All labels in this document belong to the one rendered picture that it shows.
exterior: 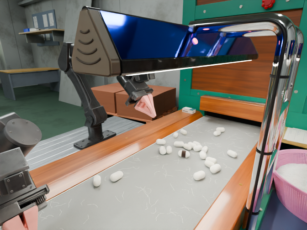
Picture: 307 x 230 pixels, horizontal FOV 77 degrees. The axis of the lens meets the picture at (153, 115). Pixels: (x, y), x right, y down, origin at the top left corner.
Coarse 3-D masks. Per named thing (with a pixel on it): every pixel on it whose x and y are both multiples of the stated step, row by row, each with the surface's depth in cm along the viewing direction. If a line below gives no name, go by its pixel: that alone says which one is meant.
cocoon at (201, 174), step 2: (196, 172) 51; (198, 172) 51; (200, 172) 51; (202, 172) 51; (204, 172) 52; (194, 174) 51; (196, 174) 51; (198, 174) 50; (200, 174) 51; (202, 174) 51; (204, 174) 51; (194, 176) 51; (196, 176) 50; (198, 176) 50; (200, 176) 50; (202, 176) 51; (204, 176) 51; (194, 178) 51; (196, 178) 50; (198, 178) 50; (200, 178) 51
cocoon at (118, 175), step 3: (117, 171) 52; (120, 171) 52; (111, 174) 50; (114, 174) 50; (117, 174) 50; (120, 174) 51; (111, 177) 50; (114, 177) 50; (117, 177) 50; (120, 177) 51; (111, 180) 50; (114, 180) 50
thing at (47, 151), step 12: (108, 120) 116; (120, 120) 116; (72, 132) 99; (84, 132) 99; (120, 132) 99; (48, 144) 86; (60, 144) 86; (72, 144) 86; (36, 156) 77; (48, 156) 77; (60, 156) 77
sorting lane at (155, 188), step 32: (192, 128) 86; (224, 128) 86; (256, 128) 86; (128, 160) 61; (160, 160) 61; (192, 160) 61; (224, 160) 61; (64, 192) 47; (96, 192) 47; (128, 192) 47; (160, 192) 47; (192, 192) 47; (64, 224) 38; (96, 224) 38; (128, 224) 38; (160, 224) 38; (192, 224) 38
